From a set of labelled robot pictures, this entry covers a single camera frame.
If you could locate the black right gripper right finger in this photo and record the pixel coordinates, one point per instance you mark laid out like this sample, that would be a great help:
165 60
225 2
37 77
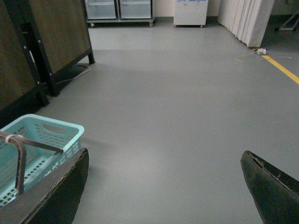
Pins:
275 193

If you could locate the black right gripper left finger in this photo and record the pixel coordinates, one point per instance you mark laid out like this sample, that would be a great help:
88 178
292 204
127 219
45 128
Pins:
53 200

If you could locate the light blue plastic basket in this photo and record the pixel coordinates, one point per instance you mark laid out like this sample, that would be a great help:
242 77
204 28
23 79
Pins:
54 142

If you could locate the dark wooden display stand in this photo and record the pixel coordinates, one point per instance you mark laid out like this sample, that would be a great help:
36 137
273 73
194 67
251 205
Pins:
40 41

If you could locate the white folding partition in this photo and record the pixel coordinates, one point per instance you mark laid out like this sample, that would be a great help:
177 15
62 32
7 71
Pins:
246 19

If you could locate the glass door cabinet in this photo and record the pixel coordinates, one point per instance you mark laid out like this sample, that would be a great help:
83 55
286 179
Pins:
120 11

